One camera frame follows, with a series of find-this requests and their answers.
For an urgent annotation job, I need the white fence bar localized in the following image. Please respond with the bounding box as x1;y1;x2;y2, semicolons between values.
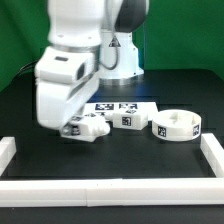
0;137;16;176
200;133;224;178
0;178;224;207

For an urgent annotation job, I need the white right fence bar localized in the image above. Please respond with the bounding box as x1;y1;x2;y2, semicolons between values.
200;133;224;178

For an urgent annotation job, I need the white front fence bar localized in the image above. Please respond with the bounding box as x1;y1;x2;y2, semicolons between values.
0;178;224;207

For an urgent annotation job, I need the white left fence bar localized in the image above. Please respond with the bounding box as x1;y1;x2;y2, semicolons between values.
0;137;16;176

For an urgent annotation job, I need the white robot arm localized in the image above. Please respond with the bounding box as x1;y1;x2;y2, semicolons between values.
35;0;149;130

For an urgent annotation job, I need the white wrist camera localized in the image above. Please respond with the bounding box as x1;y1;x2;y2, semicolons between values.
35;47;95;84

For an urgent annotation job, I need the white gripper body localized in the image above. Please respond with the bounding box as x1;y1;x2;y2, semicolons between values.
36;74;99;130

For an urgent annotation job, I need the white round stool seat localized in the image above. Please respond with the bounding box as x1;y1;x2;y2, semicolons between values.
152;109;202;142

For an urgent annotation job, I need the white marker sheet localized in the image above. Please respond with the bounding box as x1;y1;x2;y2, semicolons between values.
83;102;158;121

